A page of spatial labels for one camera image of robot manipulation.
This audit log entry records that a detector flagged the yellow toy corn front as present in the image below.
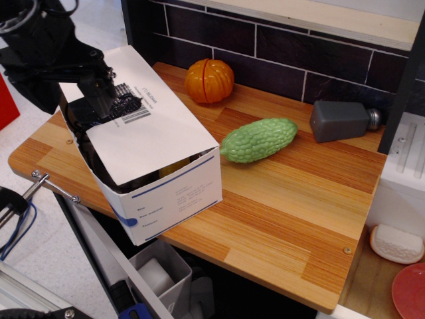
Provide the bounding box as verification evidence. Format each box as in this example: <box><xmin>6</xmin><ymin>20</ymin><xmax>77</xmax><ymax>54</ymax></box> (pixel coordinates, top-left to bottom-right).
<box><xmin>159</xmin><ymin>158</ymin><xmax>191</xmax><ymax>179</ymax></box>

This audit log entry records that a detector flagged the grey plastic bin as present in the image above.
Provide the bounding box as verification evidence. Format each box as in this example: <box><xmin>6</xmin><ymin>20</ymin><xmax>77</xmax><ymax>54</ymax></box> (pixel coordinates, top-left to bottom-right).
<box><xmin>129</xmin><ymin>240</ymin><xmax>192</xmax><ymax>318</ymax></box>

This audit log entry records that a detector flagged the grey shaker bottle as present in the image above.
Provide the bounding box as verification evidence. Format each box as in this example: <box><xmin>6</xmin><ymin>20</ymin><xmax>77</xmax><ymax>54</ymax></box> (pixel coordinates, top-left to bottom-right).
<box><xmin>309</xmin><ymin>101</ymin><xmax>383</xmax><ymax>143</ymax></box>

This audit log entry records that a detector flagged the wooden upper shelf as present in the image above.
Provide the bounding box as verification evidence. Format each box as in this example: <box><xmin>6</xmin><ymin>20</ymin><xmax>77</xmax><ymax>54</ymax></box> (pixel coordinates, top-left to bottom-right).
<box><xmin>190</xmin><ymin>0</ymin><xmax>420</xmax><ymax>51</ymax></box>

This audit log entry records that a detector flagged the green toy bitter gourd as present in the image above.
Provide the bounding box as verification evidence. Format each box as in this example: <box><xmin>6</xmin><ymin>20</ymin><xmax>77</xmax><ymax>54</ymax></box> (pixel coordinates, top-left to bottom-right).
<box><xmin>220</xmin><ymin>118</ymin><xmax>298</xmax><ymax>163</ymax></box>

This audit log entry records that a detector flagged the blue cable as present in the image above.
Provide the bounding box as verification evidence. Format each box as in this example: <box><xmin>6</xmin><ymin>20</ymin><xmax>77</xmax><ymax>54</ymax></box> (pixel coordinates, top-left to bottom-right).
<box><xmin>0</xmin><ymin>198</ymin><xmax>38</xmax><ymax>261</ymax></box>

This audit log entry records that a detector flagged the white cardboard box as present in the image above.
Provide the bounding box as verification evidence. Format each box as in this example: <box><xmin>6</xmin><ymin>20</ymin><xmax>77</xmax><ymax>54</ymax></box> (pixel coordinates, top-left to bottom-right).
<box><xmin>68</xmin><ymin>46</ymin><xmax>222</xmax><ymax>245</ymax></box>

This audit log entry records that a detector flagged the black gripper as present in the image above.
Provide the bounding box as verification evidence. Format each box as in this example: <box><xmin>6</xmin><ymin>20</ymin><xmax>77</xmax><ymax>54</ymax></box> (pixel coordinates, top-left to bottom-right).
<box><xmin>1</xmin><ymin>1</ymin><xmax>116</xmax><ymax>125</ymax></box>

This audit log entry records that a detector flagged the aluminium frame rail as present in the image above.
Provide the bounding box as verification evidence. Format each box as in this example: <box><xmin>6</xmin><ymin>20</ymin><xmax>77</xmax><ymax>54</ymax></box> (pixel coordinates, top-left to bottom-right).
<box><xmin>0</xmin><ymin>261</ymin><xmax>71</xmax><ymax>312</ymax></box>

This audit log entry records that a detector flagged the red plate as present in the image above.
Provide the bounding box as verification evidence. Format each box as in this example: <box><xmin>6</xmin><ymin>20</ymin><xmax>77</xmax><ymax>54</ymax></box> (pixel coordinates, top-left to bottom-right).
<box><xmin>392</xmin><ymin>263</ymin><xmax>424</xmax><ymax>319</ymax></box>

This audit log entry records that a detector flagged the orange toy pumpkin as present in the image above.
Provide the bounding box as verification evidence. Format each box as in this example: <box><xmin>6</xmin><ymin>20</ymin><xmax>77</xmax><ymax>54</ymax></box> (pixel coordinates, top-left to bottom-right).
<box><xmin>184</xmin><ymin>58</ymin><xmax>234</xmax><ymax>104</ymax></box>

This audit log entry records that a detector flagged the white toy bread slice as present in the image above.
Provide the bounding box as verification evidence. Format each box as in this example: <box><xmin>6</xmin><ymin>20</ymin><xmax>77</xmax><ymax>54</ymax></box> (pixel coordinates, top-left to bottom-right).
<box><xmin>369</xmin><ymin>224</ymin><xmax>424</xmax><ymax>265</ymax></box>

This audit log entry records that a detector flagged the white block in bin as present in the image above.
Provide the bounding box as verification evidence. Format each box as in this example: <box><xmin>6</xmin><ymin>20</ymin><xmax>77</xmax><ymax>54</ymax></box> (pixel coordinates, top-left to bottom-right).
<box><xmin>137</xmin><ymin>258</ymin><xmax>175</xmax><ymax>296</ymax></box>

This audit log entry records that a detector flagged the red box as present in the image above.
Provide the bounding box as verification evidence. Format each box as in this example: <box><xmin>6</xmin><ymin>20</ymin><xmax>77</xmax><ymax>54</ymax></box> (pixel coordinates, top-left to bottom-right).
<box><xmin>0</xmin><ymin>76</ymin><xmax>21</xmax><ymax>130</ymax></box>

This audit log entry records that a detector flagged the blue black tool handle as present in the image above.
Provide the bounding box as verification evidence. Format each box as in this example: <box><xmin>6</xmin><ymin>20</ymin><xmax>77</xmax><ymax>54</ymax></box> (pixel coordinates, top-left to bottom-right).
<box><xmin>109</xmin><ymin>280</ymin><xmax>153</xmax><ymax>319</ymax></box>

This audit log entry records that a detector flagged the metal table clamp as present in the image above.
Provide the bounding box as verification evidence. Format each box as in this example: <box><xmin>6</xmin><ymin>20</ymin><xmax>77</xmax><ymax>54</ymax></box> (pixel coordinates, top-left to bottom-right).
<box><xmin>1</xmin><ymin>170</ymin><xmax>81</xmax><ymax>228</ymax></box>

